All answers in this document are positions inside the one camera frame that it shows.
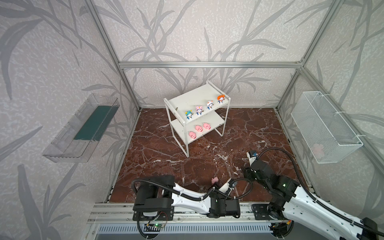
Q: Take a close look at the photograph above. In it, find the pink pig toy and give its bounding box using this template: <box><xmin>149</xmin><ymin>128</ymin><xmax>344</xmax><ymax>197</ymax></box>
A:
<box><xmin>203</xmin><ymin>123</ymin><xmax>211</xmax><ymax>130</ymax></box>
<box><xmin>195</xmin><ymin>125</ymin><xmax>203</xmax><ymax>133</ymax></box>
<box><xmin>211</xmin><ymin>177</ymin><xmax>219</xmax><ymax>184</ymax></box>
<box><xmin>189</xmin><ymin>131</ymin><xmax>197</xmax><ymax>139</ymax></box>

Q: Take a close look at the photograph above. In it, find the teal blue cat figurine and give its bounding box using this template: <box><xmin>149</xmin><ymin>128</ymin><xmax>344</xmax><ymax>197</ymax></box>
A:
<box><xmin>185</xmin><ymin>110</ymin><xmax>193</xmax><ymax>120</ymax></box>

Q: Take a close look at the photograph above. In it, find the orange blue figurine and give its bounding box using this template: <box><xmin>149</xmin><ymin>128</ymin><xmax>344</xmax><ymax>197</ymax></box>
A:
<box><xmin>217</xmin><ymin>95</ymin><xmax>226</xmax><ymax>104</ymax></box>

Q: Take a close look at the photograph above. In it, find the white blue round figurine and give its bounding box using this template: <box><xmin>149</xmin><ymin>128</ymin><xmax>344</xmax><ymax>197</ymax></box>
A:
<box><xmin>207</xmin><ymin>101</ymin><xmax>214</xmax><ymax>110</ymax></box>

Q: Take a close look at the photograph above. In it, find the pink hat blue figurine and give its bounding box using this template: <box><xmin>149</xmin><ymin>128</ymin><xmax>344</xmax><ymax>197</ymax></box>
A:
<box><xmin>196</xmin><ymin>106</ymin><xmax>204</xmax><ymax>116</ymax></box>

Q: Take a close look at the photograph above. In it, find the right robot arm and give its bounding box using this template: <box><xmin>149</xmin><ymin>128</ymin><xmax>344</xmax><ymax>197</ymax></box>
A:
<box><xmin>244</xmin><ymin>160</ymin><xmax>383</xmax><ymax>240</ymax></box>

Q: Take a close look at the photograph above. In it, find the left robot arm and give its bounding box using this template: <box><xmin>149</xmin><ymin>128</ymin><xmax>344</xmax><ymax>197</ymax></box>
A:
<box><xmin>131</xmin><ymin>175</ymin><xmax>241</xmax><ymax>222</ymax></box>

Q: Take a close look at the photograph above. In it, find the white two-tier metal shelf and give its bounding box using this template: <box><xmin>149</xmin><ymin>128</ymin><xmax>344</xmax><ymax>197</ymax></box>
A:
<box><xmin>164</xmin><ymin>81</ymin><xmax>231</xmax><ymax>157</ymax></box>

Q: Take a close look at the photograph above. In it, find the pink toy in basket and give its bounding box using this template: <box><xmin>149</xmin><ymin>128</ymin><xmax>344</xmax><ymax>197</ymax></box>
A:
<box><xmin>311</xmin><ymin>144</ymin><xmax>325</xmax><ymax>161</ymax></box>

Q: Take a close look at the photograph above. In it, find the green circuit board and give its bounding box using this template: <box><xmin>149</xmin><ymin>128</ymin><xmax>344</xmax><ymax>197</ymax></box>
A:
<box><xmin>145</xmin><ymin>222</ymin><xmax>167</xmax><ymax>231</ymax></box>

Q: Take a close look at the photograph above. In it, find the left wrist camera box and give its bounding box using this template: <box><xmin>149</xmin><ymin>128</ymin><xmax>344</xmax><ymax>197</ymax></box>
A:
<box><xmin>219</xmin><ymin>178</ymin><xmax>233</xmax><ymax>195</ymax></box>

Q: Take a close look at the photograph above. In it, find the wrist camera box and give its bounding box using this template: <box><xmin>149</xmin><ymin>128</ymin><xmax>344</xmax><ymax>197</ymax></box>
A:
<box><xmin>219</xmin><ymin>178</ymin><xmax>233</xmax><ymax>195</ymax></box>
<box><xmin>247</xmin><ymin>151</ymin><xmax>259</xmax><ymax>166</ymax></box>

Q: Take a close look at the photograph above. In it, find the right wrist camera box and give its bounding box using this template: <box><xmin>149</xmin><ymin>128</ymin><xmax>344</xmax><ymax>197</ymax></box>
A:
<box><xmin>247</xmin><ymin>151</ymin><xmax>259</xmax><ymax>166</ymax></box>

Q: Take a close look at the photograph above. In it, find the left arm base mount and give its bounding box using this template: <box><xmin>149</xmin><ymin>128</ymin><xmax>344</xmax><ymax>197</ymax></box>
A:
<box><xmin>133</xmin><ymin>207</ymin><xmax>175</xmax><ymax>240</ymax></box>

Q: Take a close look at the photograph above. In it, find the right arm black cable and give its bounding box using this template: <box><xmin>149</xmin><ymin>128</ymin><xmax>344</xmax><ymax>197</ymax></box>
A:
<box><xmin>256</xmin><ymin>147</ymin><xmax>384</xmax><ymax>238</ymax></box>

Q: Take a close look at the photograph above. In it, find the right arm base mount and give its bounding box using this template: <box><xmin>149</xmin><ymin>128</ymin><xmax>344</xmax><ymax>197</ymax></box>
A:
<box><xmin>251</xmin><ymin>203</ymin><xmax>295</xmax><ymax>240</ymax></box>

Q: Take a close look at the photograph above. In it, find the white wire mesh basket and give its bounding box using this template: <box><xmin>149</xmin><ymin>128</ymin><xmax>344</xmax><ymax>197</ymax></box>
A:
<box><xmin>291</xmin><ymin>91</ymin><xmax>364</xmax><ymax>164</ymax></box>

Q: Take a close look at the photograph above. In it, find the aluminium enclosure frame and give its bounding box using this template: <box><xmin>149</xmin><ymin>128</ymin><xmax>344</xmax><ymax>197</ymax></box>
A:
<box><xmin>83</xmin><ymin>0</ymin><xmax>384</xmax><ymax>175</ymax></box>

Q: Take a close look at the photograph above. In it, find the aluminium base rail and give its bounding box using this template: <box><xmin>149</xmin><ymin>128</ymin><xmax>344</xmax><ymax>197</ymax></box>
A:
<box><xmin>88</xmin><ymin>200</ymin><xmax>349</xmax><ymax>240</ymax></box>

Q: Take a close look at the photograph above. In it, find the clear plastic wall bin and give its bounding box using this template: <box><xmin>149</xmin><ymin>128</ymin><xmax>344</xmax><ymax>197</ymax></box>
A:
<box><xmin>42</xmin><ymin>94</ymin><xmax>120</xmax><ymax>163</ymax></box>

